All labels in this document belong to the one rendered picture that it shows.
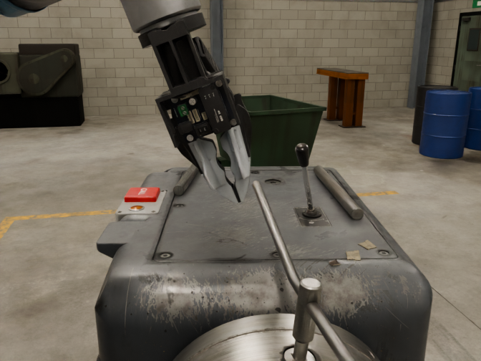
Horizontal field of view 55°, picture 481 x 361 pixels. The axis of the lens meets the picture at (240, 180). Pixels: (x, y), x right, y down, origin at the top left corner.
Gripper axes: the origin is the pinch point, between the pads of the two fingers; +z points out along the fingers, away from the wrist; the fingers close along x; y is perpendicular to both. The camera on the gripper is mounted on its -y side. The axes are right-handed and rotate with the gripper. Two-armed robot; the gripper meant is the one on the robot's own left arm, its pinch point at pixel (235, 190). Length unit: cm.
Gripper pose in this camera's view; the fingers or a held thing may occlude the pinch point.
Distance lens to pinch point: 55.0
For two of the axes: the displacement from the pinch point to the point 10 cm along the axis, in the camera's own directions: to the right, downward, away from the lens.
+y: 0.2, 3.0, -9.5
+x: 9.4, -3.3, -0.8
